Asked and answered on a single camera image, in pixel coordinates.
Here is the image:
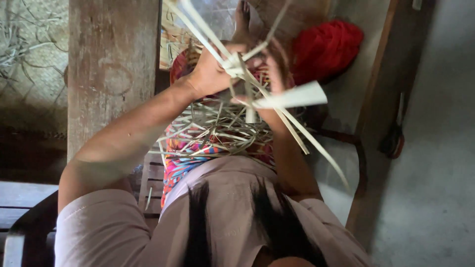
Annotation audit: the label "person's left hand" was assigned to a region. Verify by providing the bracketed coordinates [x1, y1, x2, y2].
[184, 42, 249, 100]

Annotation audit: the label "person's right hand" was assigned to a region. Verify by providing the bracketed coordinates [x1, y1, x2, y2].
[230, 45, 296, 127]

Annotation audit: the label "pale bamboo strip weave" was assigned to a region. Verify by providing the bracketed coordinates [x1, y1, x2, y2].
[163, 0, 351, 193]

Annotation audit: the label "person's bare foot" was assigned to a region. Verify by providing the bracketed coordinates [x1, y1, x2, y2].
[232, 0, 257, 44]

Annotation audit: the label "woven bamboo panel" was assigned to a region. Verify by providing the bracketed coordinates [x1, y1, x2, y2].
[160, 0, 239, 71]

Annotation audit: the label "brown woven basket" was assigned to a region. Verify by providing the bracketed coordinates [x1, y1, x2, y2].
[252, 0, 333, 46]

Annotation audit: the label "heap of loose bamboo strips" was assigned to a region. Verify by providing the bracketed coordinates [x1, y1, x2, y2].
[148, 99, 309, 164]

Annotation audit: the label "red cloth bundle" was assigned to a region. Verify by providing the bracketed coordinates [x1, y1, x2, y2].
[291, 19, 365, 86]

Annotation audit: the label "colourful patterned skirt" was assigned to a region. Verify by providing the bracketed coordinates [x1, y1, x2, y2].
[161, 47, 297, 209]

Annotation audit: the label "brown wooden beam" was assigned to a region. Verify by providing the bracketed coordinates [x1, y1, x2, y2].
[345, 0, 437, 253]

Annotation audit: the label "slatted wooden chair seat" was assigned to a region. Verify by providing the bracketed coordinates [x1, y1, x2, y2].
[0, 151, 166, 234]

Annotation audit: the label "beige shirt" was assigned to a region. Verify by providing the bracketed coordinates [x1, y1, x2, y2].
[55, 155, 373, 267]

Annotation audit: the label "woven floor mat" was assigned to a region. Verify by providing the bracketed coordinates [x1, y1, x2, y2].
[0, 0, 70, 138]

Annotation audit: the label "scrap strips on mat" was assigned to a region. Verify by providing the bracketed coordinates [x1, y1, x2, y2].
[0, 0, 64, 80]

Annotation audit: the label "weathered wooden post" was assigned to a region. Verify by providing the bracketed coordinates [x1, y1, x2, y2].
[67, 0, 162, 162]

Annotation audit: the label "dark handled knife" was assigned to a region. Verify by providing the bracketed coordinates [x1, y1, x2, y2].
[378, 93, 406, 160]

